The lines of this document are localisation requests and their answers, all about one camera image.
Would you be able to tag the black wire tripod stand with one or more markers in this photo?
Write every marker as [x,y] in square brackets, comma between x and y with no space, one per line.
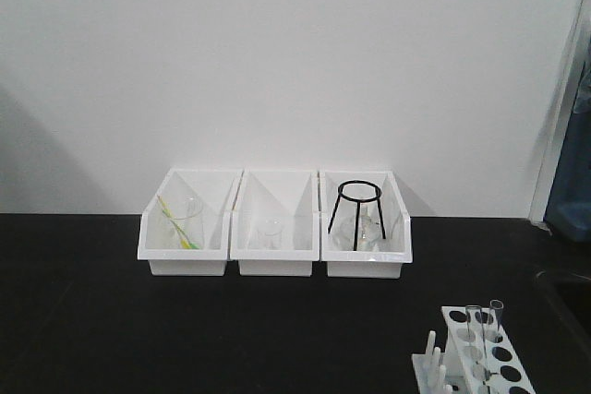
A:
[356,196]

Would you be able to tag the small glass beaker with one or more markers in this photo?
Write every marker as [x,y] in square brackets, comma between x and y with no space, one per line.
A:
[270,234]

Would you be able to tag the round glass flask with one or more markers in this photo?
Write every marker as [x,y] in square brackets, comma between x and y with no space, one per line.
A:
[357,233]

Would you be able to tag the white left storage bin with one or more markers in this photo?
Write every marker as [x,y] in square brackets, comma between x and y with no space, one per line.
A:
[217,190]

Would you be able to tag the clear glass test tube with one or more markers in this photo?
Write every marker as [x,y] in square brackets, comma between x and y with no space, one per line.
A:
[491,321]
[473,323]

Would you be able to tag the white right storage bin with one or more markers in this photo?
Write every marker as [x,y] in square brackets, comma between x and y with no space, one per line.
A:
[387,259]

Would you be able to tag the yellow green stirring stick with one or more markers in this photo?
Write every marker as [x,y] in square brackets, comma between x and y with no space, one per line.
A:
[184,240]

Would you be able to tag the white middle storage bin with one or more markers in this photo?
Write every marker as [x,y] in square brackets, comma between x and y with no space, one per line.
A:
[290,197]

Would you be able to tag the large glass beaker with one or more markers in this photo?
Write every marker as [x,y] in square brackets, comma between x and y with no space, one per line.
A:
[188,214]

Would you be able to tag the white test tube rack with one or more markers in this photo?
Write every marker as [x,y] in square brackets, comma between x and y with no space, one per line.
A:
[458,366]

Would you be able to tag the white storage bin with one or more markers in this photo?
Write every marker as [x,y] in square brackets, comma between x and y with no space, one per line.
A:
[387,259]
[290,197]
[217,190]

